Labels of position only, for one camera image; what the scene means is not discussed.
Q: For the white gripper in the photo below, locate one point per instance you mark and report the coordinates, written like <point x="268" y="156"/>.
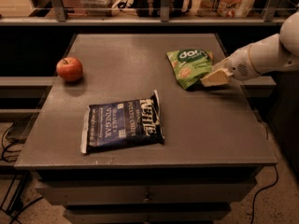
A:
<point x="238" y="63"/>

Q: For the green rice chip bag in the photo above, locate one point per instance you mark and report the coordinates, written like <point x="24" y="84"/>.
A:
<point x="190" y="65"/>

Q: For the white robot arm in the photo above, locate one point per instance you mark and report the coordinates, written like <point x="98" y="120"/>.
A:
<point x="279" y="52"/>

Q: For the colourful snack bag on shelf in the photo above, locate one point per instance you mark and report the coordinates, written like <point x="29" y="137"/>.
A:
<point x="225" y="8"/>

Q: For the blue kettle chips bag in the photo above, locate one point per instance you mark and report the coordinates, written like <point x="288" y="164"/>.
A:
<point x="122" y="124"/>

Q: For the black bag on shelf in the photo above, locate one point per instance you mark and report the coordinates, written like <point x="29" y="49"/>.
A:
<point x="152" y="8"/>

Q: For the red apple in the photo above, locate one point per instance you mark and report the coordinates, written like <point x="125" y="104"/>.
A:
<point x="70" y="69"/>

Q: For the grey cabinet top drawer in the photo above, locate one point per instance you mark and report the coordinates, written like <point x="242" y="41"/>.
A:
<point x="75" y="193"/>

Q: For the grey cabinet drawer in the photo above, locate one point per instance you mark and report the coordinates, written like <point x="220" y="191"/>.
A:
<point x="75" y="193"/>
<point x="140" y="217"/>

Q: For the grey cabinet lower drawer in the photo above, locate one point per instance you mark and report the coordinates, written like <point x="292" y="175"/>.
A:
<point x="140" y="217"/>

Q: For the grey metal shelf rail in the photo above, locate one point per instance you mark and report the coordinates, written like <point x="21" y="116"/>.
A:
<point x="53" y="12"/>

